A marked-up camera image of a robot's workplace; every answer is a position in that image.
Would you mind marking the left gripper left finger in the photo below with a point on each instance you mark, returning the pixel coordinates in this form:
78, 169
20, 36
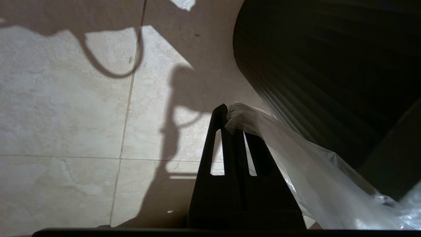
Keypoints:
204, 204

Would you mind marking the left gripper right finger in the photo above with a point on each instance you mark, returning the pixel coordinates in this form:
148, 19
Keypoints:
269, 204

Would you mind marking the clear plastic trash bag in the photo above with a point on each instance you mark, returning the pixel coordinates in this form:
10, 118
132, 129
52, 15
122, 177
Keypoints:
312, 171

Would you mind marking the grey round trash bin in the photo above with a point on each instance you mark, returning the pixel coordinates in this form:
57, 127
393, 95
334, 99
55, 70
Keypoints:
312, 65

